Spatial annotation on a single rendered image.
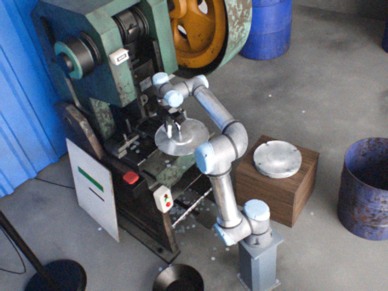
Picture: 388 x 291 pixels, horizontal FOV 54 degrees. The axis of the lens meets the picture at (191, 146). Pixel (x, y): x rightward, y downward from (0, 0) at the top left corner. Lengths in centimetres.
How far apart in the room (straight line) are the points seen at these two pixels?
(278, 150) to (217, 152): 102
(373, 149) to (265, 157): 65
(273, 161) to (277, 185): 17
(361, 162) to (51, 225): 213
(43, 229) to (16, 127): 77
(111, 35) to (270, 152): 126
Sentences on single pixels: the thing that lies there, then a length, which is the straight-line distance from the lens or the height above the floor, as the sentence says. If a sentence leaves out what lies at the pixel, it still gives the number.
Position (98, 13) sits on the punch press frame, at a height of 149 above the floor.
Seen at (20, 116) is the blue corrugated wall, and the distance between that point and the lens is 306.
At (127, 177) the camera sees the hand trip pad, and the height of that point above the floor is 76.
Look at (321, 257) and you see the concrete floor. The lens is 247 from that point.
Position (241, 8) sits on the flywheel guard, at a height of 136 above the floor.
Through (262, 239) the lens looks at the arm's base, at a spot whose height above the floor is 50.
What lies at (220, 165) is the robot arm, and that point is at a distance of 150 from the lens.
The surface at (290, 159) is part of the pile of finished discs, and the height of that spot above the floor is 39.
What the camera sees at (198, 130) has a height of 78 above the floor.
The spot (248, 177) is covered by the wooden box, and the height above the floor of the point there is 33.
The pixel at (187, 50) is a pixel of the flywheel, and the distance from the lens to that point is 219.
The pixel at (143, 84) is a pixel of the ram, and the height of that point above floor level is 107.
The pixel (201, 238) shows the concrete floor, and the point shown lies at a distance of 252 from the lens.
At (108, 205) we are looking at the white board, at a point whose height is 28.
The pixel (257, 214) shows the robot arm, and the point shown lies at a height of 68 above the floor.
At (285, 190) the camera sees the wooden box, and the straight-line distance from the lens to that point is 230.
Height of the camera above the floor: 209
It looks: 42 degrees down
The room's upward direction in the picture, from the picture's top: 10 degrees counter-clockwise
